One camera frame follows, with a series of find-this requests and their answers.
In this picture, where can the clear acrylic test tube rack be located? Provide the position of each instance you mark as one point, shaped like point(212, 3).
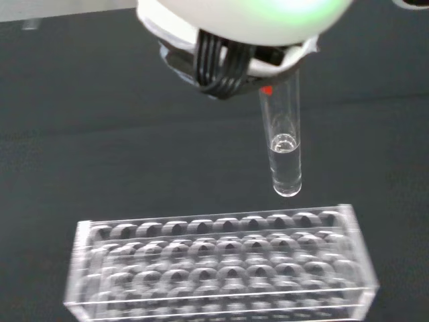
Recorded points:
point(221, 268)

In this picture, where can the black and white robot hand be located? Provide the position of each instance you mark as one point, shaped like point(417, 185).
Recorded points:
point(241, 20)

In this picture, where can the black bench cloth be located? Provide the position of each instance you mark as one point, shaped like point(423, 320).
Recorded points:
point(83, 117)

